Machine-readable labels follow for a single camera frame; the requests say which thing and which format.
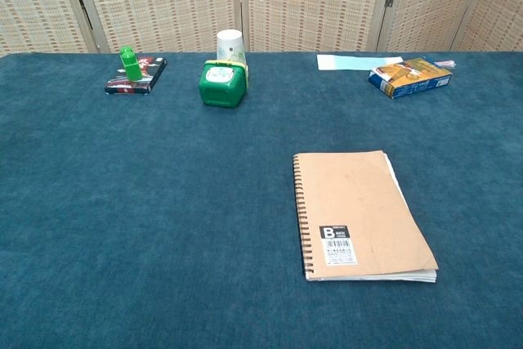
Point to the woven bamboo folding screen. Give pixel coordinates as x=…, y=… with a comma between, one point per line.
x=163, y=1

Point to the green container yellow lid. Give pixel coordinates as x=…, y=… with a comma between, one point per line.
x=220, y=93

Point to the black printed flat box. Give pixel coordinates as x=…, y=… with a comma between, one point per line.
x=152, y=76

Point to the pale blue paper bookmark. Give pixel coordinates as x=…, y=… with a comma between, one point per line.
x=347, y=62

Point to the brown spiral kraft notebook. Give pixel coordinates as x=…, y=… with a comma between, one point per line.
x=359, y=202

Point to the white paper cup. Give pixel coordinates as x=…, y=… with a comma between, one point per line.
x=230, y=43

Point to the green toy block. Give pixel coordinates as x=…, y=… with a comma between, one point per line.
x=131, y=67

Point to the blue carpet table cover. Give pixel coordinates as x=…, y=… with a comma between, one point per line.
x=122, y=202

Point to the blue orange snack box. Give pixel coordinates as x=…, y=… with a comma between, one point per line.
x=408, y=79

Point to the pink bookmark tassel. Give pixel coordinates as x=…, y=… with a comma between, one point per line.
x=445, y=63

